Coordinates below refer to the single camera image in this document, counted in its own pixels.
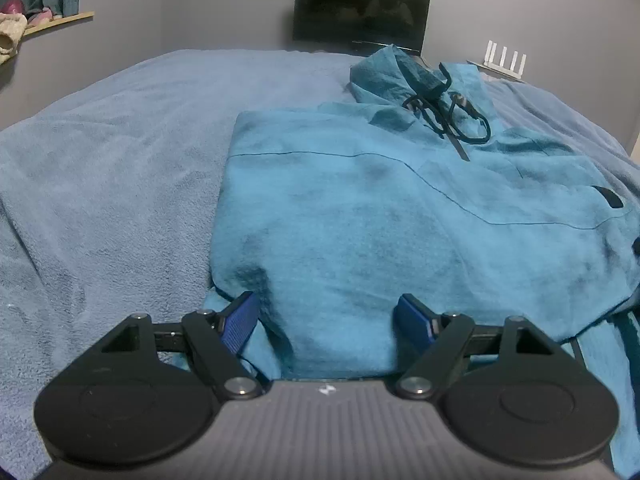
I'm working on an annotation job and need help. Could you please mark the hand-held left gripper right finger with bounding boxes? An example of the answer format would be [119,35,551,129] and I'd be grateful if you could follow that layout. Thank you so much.
[393,294,573,402]

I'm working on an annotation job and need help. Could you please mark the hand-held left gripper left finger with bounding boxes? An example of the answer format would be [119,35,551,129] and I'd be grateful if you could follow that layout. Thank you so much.
[87,291,264,402]

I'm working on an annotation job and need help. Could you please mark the teal hoodie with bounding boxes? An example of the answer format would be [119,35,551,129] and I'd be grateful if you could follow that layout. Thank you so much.
[202,44,640,466]

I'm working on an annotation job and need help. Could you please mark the blue fleece blanket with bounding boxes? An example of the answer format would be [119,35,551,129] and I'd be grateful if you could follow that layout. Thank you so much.
[0,49,640,480]

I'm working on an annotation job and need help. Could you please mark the white router with antennas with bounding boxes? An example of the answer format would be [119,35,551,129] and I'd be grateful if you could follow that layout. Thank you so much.
[472,40,528,83]

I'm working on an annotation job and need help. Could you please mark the black monitor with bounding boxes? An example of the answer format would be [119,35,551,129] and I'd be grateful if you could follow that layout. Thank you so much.
[292,0,433,56]

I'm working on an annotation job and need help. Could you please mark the wooden window shelf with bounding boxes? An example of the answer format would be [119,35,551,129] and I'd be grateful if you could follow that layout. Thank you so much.
[20,11,95,38]

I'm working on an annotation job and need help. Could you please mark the beige crumpled cloth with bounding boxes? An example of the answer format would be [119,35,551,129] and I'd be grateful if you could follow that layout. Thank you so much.
[0,13,28,65]

